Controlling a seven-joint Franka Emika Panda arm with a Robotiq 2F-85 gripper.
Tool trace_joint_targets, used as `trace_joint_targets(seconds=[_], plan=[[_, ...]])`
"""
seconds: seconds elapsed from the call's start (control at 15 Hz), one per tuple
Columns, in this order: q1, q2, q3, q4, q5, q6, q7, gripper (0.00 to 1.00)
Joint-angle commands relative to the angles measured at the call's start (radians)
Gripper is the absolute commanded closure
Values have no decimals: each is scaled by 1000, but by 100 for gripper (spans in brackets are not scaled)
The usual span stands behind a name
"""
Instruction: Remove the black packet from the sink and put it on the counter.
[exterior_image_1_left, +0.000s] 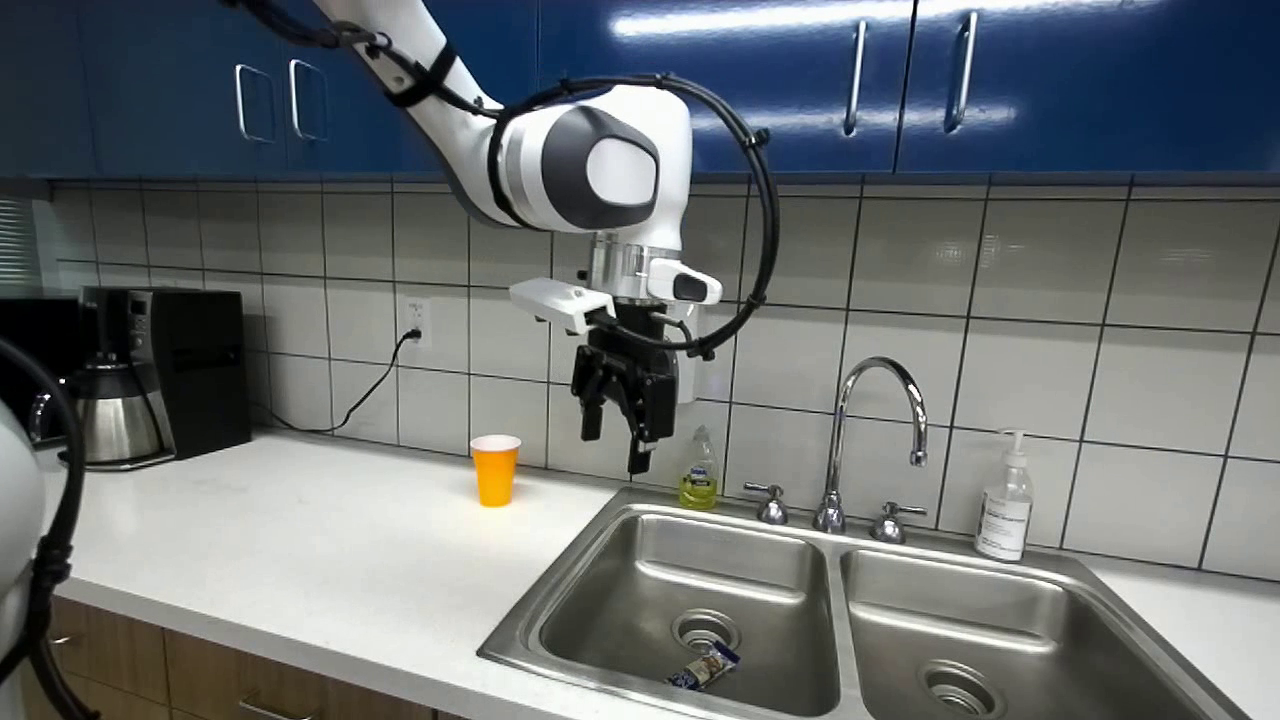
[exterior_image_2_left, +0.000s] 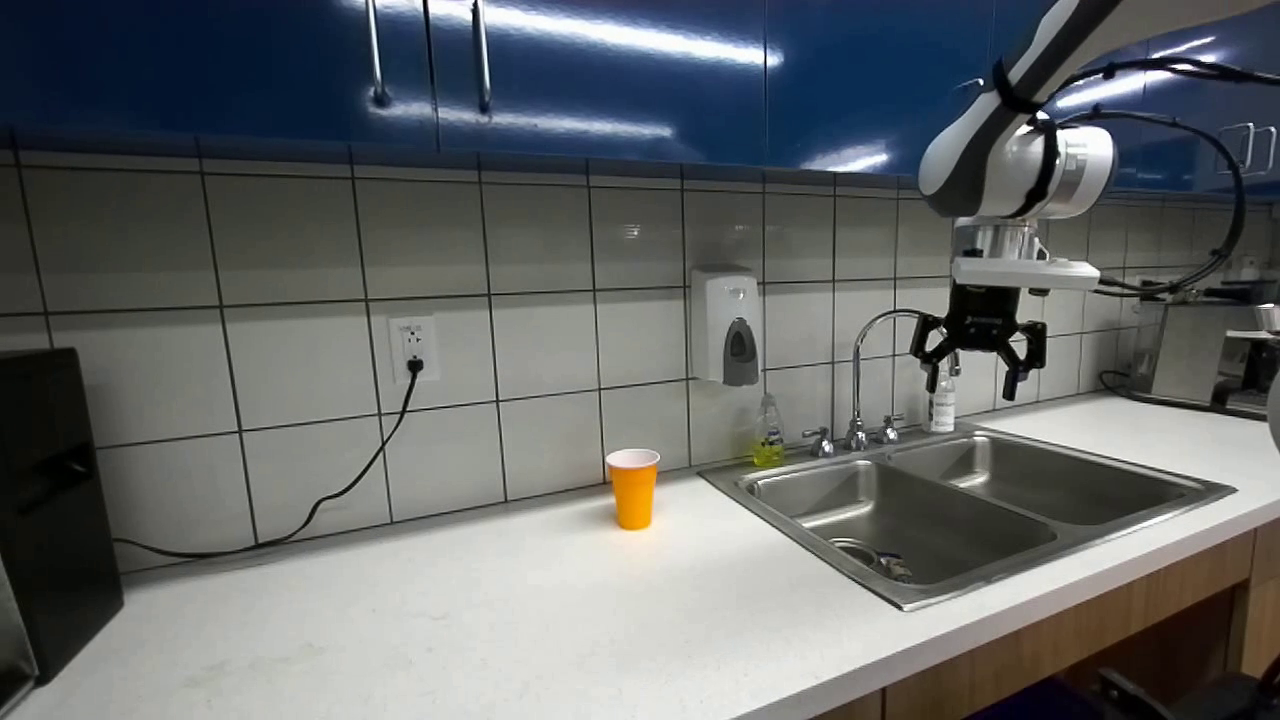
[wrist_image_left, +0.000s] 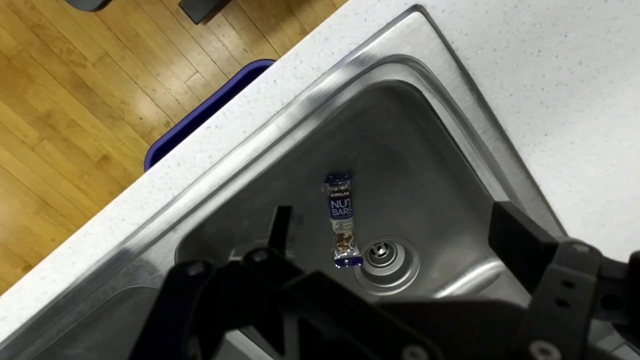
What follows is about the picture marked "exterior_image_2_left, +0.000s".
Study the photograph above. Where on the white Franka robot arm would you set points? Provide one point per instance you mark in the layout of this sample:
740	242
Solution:
1012	160

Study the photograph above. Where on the chrome gooseneck faucet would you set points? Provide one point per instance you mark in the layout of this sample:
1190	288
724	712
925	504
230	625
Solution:
856	385

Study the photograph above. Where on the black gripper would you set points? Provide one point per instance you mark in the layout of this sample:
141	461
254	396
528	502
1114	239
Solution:
986	317

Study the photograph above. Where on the wooden lower cabinet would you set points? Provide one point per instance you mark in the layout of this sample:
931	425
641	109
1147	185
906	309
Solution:
1066	640

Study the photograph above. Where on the green dish soap bottle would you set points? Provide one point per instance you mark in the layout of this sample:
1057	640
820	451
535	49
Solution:
767	451

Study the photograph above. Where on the orange plastic cup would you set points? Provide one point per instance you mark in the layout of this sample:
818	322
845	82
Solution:
633	486

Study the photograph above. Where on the stainless steel double sink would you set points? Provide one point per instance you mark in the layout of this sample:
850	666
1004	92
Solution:
923	524

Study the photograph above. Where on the blue upper cabinets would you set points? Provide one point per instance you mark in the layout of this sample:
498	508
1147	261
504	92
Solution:
200	64

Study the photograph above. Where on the black countertop appliance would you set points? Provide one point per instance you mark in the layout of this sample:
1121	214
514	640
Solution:
54	534

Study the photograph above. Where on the black chair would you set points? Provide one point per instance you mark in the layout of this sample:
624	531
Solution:
1202	703

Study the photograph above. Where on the white wall soap dispenser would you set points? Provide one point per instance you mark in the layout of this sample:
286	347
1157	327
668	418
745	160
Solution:
724	327

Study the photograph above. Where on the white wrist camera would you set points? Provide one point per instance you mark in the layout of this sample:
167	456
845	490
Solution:
1027	272

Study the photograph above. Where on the silver coffee machine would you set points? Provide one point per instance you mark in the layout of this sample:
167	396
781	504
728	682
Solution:
1187	353

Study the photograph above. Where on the white wall outlet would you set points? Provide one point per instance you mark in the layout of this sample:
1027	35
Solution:
413	347

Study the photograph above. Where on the clear pump soap bottle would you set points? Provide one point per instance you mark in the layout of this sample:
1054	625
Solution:
946	407

